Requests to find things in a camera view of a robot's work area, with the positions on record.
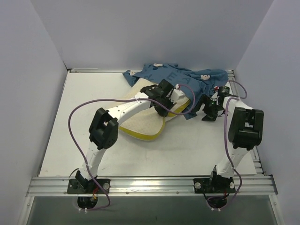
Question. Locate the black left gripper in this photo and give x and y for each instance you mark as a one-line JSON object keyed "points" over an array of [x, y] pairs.
{"points": [[162, 106]]}

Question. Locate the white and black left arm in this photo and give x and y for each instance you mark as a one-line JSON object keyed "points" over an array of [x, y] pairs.
{"points": [[105, 124]]}

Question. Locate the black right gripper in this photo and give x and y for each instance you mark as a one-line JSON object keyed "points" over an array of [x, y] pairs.
{"points": [[209, 110]]}

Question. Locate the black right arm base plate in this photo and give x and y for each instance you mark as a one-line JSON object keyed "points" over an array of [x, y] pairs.
{"points": [[218, 186]]}

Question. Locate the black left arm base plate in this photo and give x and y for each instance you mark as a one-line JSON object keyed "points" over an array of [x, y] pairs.
{"points": [[75, 188]]}

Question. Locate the cream pillow with yellow edge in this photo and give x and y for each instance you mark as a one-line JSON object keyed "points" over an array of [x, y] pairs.
{"points": [[148, 124]]}

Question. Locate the blue cartoon print pillowcase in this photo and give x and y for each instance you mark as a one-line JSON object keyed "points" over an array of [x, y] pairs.
{"points": [[199, 82]]}

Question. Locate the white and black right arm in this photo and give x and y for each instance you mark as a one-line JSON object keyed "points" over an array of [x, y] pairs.
{"points": [[243, 130]]}

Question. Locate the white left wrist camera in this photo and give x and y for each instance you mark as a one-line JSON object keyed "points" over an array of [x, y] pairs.
{"points": [[177, 95]]}

